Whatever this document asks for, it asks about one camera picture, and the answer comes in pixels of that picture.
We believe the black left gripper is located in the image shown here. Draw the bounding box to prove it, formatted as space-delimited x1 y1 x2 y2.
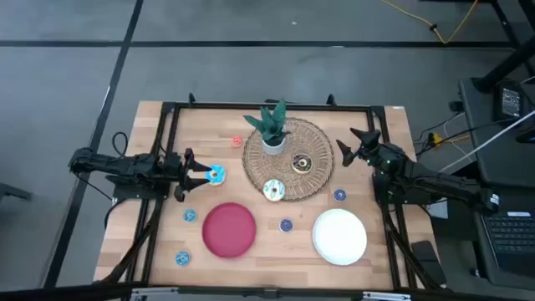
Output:
160 147 212 202

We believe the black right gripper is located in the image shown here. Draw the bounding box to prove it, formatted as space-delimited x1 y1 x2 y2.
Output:
335 127 413 172

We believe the large blue frosted donut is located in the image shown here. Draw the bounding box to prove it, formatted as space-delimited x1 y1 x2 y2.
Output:
205 164 227 186

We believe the large chocolate frosted donut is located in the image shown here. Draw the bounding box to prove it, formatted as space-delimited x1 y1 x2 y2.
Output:
291 153 313 176

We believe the large white blue-drizzled donut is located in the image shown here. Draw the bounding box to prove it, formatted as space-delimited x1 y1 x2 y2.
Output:
262 179 287 203

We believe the round woven placemat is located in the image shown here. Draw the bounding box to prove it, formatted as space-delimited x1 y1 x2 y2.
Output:
242 116 335 202

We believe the red plate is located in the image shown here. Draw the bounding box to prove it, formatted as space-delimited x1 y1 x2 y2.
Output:
201 202 257 259

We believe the snake plant in white pot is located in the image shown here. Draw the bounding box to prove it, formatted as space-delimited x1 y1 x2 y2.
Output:
243 98 293 156

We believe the white plate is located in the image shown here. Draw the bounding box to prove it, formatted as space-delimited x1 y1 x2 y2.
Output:
311 208 369 267

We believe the white paper sheet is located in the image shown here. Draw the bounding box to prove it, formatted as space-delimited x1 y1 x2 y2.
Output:
426 200 449 221

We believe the black phone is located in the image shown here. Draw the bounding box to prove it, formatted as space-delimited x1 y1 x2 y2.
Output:
410 239 448 286

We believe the black side desk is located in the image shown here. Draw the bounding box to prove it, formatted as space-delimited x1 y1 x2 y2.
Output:
457 76 535 292

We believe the black overhead crossbar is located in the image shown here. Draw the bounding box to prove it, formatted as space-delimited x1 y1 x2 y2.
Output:
0 280 535 301

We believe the black stand pole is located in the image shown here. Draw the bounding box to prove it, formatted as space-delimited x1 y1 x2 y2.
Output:
471 35 535 94

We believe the black laptop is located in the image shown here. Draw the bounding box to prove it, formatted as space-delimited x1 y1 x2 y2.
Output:
480 210 535 278

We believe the grey furniture leg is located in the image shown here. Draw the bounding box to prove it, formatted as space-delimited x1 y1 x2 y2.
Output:
0 181 33 202

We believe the black metal table frame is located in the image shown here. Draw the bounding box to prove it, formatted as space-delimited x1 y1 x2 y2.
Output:
94 92 445 293

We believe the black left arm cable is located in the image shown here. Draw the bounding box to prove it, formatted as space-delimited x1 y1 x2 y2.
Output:
110 130 130 159

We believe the white cable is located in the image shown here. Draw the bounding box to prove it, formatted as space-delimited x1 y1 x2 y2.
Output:
437 109 535 173

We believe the yellow cable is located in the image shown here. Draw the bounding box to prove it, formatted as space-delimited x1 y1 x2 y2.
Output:
380 0 480 45

